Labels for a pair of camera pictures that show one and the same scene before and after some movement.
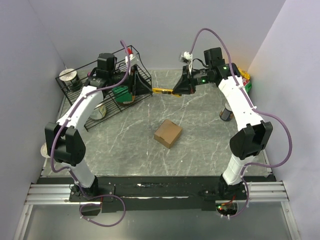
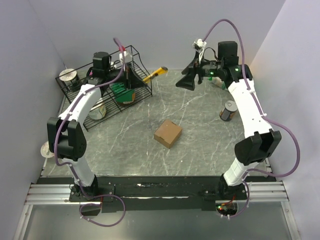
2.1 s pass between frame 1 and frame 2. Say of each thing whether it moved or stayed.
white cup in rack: stayed
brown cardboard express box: stayed
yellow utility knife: moved
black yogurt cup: stayed
